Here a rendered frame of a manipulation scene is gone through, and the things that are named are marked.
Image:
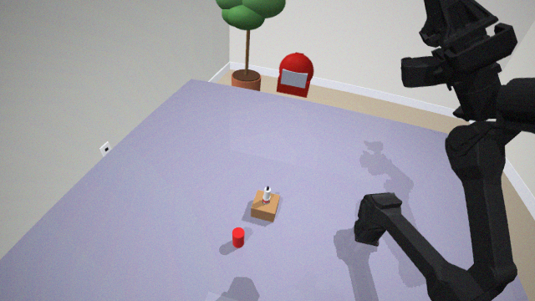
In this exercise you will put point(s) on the tan wooden block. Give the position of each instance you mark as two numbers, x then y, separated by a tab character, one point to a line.
264	211

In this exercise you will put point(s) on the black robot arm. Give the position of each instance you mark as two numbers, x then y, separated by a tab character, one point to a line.
477	156

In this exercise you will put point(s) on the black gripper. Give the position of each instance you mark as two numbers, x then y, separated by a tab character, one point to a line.
459	27

